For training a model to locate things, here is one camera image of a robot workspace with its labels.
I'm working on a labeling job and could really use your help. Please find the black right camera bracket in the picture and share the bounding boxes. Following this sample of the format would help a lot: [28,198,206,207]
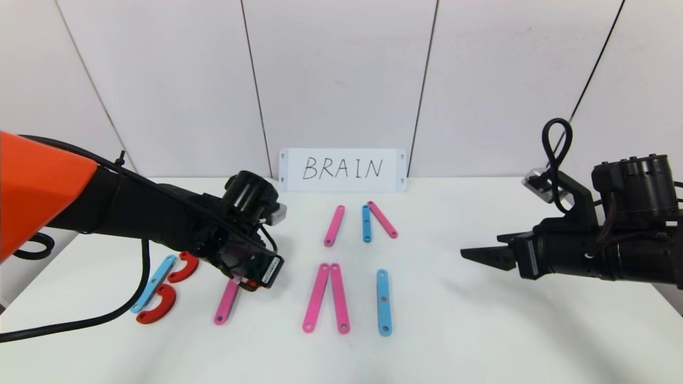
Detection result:
[544,171,601,225]

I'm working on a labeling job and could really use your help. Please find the pink bar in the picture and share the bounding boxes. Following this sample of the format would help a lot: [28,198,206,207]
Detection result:
[323,205,346,247]
[367,201,399,239]
[302,263,331,334]
[213,277,242,326]
[329,263,351,335]

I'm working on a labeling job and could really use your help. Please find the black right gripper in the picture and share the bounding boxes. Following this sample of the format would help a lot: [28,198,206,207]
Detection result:
[460,218,620,281]

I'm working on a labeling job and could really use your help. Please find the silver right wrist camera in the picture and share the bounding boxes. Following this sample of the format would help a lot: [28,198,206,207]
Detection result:
[522,166,558,203]

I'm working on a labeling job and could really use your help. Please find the black looped right arm cable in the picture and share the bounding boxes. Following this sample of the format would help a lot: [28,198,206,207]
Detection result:
[542,118,574,214]

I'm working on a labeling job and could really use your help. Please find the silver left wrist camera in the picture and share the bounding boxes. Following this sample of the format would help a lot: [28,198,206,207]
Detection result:
[261,202,288,227]

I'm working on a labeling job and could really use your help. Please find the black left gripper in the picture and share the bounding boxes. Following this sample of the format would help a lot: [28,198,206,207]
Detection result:
[238,254,284,292]

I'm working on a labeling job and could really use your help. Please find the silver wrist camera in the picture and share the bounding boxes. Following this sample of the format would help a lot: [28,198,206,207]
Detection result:
[522,166,558,203]
[261,202,288,227]

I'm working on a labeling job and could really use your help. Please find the white BRAIN sign card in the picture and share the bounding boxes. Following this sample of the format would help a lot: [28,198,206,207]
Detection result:
[279,148,408,193]

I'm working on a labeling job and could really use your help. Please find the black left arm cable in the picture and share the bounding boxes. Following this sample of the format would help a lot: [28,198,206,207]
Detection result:
[0,136,278,343]

